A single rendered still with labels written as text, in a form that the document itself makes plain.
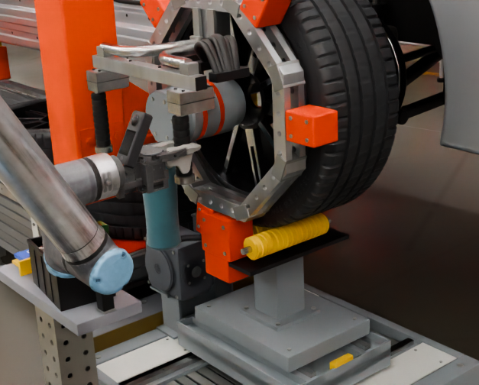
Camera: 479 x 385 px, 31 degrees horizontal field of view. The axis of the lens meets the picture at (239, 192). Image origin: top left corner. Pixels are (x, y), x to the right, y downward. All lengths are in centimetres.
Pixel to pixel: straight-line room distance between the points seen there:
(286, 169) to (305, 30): 31
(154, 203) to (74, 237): 65
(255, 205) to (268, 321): 44
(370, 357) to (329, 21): 92
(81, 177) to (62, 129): 80
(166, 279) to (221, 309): 18
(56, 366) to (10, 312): 90
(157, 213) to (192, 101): 45
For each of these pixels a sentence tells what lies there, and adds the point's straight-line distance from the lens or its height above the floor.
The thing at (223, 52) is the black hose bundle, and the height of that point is 102.
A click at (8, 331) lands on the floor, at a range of 298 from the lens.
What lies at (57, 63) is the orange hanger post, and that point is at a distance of 241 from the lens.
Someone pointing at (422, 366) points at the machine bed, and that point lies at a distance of 247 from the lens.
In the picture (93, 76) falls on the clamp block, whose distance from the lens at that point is 208.
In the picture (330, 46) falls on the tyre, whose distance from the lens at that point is 192.
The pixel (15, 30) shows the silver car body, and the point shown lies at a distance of 392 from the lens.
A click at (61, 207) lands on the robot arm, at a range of 151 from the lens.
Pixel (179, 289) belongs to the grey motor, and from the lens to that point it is 247.
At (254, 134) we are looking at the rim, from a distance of 214.
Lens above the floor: 133
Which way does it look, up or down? 19 degrees down
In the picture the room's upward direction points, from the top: 3 degrees counter-clockwise
